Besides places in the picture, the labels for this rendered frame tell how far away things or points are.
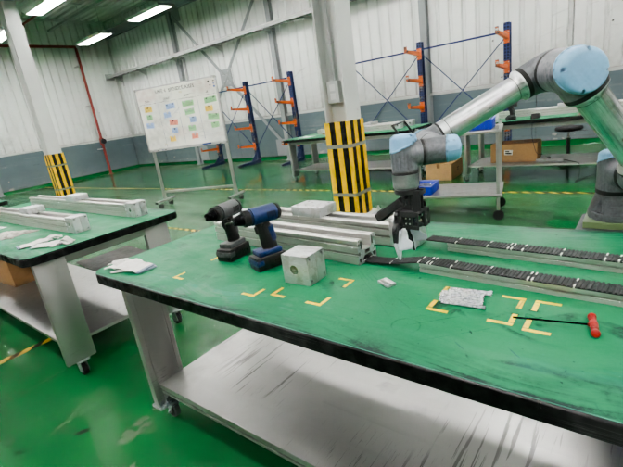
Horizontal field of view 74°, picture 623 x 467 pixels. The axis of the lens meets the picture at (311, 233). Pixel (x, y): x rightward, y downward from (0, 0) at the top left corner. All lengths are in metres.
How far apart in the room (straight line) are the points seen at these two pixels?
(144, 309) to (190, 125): 5.38
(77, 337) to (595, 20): 8.36
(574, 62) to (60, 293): 2.48
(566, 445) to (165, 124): 6.75
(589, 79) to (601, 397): 0.79
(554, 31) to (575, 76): 7.62
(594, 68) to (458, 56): 7.99
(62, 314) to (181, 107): 4.96
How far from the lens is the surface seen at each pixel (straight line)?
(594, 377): 0.91
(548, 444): 1.60
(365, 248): 1.39
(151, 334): 1.99
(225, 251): 1.60
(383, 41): 9.96
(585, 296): 1.16
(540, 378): 0.88
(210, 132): 6.91
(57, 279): 2.65
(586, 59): 1.33
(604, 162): 1.64
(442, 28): 9.42
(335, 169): 4.74
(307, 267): 1.25
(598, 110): 1.39
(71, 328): 2.74
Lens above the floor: 1.29
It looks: 17 degrees down
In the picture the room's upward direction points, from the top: 8 degrees counter-clockwise
